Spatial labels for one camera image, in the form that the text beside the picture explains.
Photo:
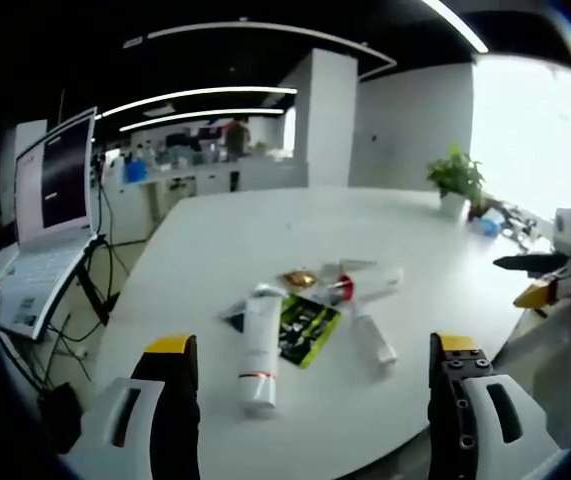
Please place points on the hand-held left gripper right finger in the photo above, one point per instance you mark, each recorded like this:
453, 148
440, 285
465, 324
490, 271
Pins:
470, 400

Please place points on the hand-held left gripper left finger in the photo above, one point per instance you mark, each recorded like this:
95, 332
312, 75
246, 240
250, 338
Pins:
167, 400

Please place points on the large white skincare tube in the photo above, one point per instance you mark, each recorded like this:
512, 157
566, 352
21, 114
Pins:
261, 350

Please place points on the small white skincare bottle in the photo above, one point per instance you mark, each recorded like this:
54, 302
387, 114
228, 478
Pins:
372, 342

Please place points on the long white skincare tube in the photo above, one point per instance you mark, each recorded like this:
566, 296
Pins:
382, 282

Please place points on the green black skincare sachet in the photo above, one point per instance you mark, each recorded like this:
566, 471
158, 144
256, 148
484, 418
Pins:
307, 327

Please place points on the red capped skincare tube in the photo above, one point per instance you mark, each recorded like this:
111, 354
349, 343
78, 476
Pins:
339, 290

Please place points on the gold skincare sachet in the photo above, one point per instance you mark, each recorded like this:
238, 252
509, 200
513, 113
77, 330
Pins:
297, 278

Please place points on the blue round object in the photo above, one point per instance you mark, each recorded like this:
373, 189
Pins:
489, 226

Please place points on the potted green plant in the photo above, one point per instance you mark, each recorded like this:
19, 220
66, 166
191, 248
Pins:
456, 182

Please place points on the black power adapter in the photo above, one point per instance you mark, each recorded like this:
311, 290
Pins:
60, 415

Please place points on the black laptop stand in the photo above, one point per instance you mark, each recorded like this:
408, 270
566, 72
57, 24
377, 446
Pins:
92, 285

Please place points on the open white laptop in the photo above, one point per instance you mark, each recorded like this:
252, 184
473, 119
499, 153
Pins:
40, 235

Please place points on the blue container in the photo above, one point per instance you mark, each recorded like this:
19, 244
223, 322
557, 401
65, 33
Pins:
134, 171

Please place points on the white counter with clutter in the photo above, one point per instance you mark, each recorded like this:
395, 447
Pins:
200, 170

